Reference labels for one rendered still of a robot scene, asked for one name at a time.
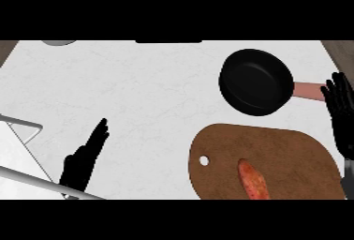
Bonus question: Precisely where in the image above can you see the silver wire rack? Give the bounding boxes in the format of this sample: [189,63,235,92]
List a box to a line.
[0,113,106,201]

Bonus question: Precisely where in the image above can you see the grey round object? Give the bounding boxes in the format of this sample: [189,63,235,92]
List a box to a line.
[40,40,78,47]

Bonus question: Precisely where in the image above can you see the brown wooden cutting board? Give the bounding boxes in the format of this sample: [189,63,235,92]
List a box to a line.
[188,123,347,201]

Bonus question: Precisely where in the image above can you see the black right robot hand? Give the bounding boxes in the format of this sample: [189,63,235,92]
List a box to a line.
[320,71,354,161]

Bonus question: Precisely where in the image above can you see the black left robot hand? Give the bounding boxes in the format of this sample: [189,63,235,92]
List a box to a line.
[58,117,111,193]

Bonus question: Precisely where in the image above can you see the black pan with pink handle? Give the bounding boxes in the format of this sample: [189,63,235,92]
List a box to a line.
[217,48,329,117]

